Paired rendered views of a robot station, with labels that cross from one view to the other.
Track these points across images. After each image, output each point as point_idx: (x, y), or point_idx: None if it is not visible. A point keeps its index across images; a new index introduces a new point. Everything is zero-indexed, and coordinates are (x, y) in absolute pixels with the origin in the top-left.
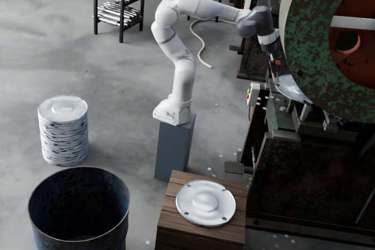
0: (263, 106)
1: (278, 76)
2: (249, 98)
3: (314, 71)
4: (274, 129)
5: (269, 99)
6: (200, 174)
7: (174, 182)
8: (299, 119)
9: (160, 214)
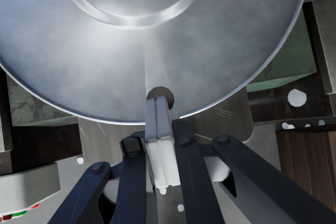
0: (45, 136)
1: (166, 111)
2: (48, 197)
3: None
4: (269, 83)
5: (59, 121)
6: (171, 218)
7: None
8: None
9: None
